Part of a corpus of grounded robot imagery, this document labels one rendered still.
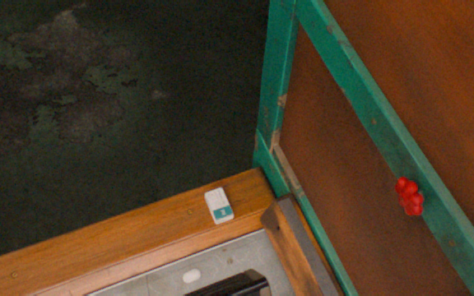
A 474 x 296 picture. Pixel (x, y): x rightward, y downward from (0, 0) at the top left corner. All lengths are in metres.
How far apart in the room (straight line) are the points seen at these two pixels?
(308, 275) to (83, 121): 1.36
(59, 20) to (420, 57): 2.04
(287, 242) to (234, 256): 0.13
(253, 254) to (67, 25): 1.56
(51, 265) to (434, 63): 0.78
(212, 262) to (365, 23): 0.60
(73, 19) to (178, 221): 1.50
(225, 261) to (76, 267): 0.26
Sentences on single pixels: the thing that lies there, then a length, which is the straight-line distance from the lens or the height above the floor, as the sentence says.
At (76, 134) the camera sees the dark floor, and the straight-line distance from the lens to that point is 2.25.
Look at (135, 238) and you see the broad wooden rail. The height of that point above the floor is 0.76.
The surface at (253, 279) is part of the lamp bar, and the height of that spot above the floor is 1.10.
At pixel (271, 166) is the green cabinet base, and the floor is 0.82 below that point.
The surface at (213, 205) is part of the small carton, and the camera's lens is 1.19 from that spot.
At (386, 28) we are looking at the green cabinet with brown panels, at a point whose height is 1.34.
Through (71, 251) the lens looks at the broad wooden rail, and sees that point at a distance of 1.20.
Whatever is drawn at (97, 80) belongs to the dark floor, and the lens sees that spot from 2.37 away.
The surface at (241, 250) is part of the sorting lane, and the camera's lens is 1.20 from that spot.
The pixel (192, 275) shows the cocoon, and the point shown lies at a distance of 1.16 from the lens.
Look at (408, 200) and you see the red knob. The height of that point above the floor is 1.25.
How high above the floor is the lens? 1.84
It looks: 58 degrees down
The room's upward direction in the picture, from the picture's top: 4 degrees clockwise
